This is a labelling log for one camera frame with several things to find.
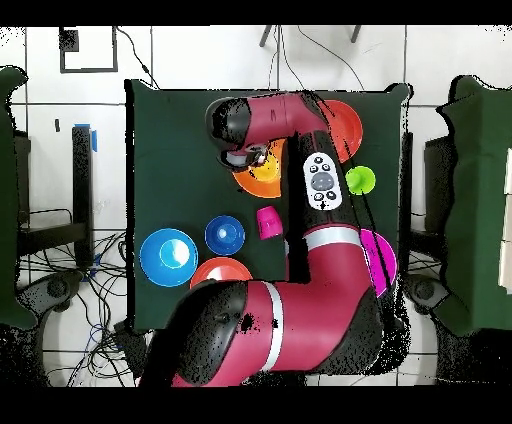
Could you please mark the large orange bowl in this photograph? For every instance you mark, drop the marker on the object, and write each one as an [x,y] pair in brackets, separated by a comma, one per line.
[264,190]

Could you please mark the black power brick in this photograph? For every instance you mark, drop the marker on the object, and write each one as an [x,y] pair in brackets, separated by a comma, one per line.
[130,344]

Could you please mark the raspberry red cup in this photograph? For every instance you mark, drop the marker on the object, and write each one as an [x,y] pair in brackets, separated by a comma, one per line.
[268,224]

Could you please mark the green clothed side table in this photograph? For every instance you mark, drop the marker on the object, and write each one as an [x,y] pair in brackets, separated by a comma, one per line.
[476,200]
[8,200]

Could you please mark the red-orange bowl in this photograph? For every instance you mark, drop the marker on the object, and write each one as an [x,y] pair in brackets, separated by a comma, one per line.
[348,124]
[220,268]

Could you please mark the light blue bowl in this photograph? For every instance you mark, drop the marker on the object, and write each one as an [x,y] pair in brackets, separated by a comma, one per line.
[168,257]

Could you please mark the light green cup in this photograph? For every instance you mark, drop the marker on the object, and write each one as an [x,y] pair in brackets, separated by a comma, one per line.
[361,180]

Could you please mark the large pink bowl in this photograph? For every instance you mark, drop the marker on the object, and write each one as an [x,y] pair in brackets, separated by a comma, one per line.
[382,260]

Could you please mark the black pedestal foot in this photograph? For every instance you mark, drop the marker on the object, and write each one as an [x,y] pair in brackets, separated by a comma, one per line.
[426,292]
[56,288]

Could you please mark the blue tape strip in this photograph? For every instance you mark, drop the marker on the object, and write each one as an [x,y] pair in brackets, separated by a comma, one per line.
[94,140]

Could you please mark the dark green table cloth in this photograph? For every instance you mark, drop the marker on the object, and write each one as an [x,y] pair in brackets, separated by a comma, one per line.
[168,160]

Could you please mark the black metal stand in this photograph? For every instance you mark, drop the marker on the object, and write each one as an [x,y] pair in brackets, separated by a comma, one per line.
[82,192]

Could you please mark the grey tripod leg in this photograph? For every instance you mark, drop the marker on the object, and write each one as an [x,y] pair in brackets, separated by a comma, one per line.
[266,36]
[355,34]

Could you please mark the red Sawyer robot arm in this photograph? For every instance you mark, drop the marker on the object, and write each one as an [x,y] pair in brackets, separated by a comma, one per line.
[320,304]

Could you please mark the small dark blue bowl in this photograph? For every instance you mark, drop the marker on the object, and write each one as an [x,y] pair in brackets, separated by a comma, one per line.
[224,235]

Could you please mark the white box stack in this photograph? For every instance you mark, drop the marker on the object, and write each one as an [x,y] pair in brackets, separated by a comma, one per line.
[507,260]

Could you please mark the black square floor frame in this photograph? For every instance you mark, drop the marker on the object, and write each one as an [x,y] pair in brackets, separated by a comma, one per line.
[115,48]

